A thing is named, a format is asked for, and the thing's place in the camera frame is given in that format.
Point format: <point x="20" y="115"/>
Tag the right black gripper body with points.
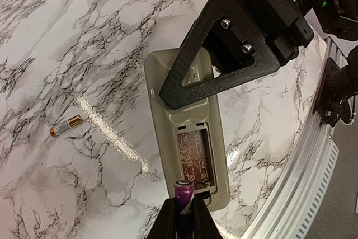
<point x="284" y="25"/>

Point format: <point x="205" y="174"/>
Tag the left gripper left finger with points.
<point x="164" y="225"/>

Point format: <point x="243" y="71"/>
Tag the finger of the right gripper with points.
<point x="212" y="62"/>

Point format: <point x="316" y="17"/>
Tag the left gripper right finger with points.
<point x="204" y="226"/>

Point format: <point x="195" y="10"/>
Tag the purple battery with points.
<point x="184" y="195"/>

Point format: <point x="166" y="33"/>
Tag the grey remote control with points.
<point x="190" y="139"/>

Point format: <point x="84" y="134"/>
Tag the gold black battery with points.
<point x="65" y="125"/>

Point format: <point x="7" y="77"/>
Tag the front aluminium rail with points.
<point x="295" y="200"/>

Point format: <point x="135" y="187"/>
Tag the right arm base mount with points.
<point x="339" y="85"/>

